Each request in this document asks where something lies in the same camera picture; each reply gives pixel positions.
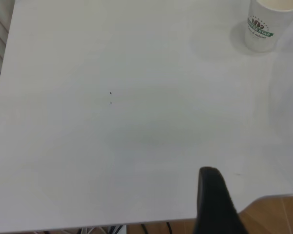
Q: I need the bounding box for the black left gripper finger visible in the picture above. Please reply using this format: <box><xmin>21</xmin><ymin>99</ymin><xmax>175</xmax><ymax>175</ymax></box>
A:
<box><xmin>196</xmin><ymin>167</ymin><xmax>250</xmax><ymax>234</ymax></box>

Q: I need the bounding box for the white paper coffee cup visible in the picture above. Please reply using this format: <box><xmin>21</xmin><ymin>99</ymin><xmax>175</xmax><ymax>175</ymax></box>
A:
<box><xmin>244</xmin><ymin>0</ymin><xmax>293</xmax><ymax>53</ymax></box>

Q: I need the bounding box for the thin black cable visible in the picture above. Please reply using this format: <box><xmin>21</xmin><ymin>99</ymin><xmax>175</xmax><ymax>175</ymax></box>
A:
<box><xmin>140</xmin><ymin>221</ymin><xmax>173</xmax><ymax>234</ymax></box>

